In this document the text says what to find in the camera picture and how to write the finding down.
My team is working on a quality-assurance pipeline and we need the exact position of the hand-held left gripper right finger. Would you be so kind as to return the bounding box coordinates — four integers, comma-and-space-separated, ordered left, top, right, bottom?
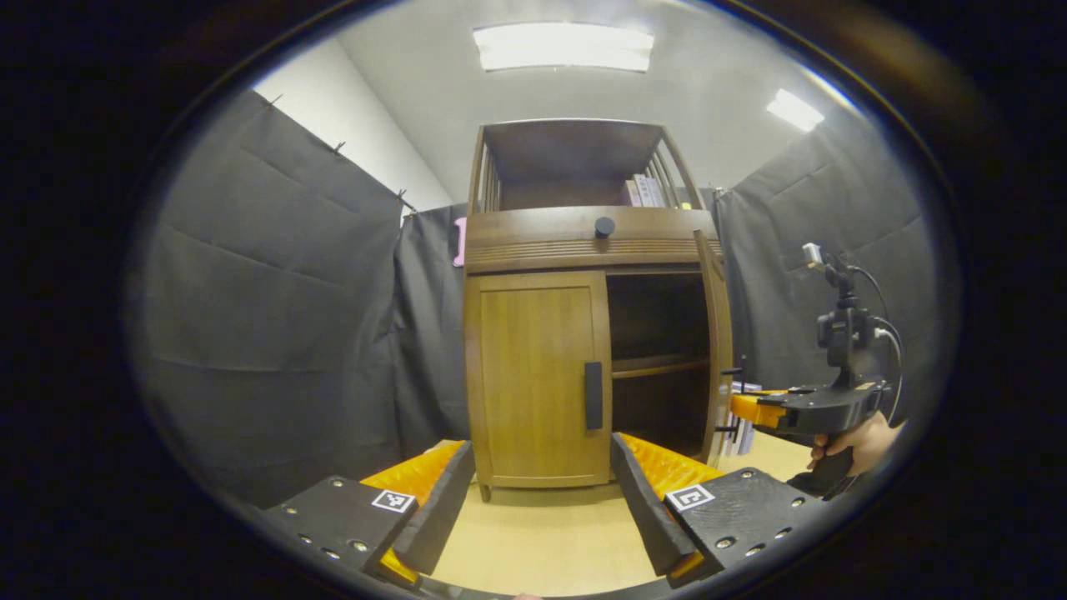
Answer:
609, 432, 826, 588

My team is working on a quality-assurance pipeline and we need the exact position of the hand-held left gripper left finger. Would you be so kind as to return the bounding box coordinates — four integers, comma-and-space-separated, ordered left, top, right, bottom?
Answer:
258, 440, 476, 588

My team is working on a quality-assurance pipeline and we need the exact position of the black door handle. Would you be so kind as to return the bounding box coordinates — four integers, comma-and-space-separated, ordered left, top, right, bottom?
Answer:
584, 361, 604, 431
717, 357, 749, 434

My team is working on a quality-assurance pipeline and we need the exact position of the wooden shoe cabinet door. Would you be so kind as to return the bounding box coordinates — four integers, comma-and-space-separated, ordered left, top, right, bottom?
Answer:
694, 229, 734, 468
464, 271, 614, 488

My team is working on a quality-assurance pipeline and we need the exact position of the wooden double-door shoe cabinet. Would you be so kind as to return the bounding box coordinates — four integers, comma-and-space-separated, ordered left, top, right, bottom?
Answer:
463, 118, 736, 503

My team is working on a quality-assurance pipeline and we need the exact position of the wooden cabinet inner shelf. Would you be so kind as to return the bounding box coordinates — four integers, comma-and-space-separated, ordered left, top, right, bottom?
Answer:
611, 354, 711, 380

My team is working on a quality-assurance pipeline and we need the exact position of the wooden cabinet drawer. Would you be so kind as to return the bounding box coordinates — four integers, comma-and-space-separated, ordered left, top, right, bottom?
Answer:
464, 207, 719, 274

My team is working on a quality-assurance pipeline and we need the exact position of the black backdrop cloth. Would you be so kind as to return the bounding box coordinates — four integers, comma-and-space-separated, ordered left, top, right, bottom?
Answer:
125, 87, 934, 509

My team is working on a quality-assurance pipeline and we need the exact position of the small ceiling light panel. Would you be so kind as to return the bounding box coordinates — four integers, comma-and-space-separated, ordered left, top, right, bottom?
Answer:
767, 87, 826, 133

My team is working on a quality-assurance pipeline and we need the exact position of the large rectangular ceiling light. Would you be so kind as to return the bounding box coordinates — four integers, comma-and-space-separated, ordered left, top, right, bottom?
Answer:
473, 22, 655, 73

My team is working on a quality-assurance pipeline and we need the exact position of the black cable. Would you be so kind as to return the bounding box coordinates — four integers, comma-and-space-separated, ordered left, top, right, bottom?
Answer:
849, 265, 906, 424

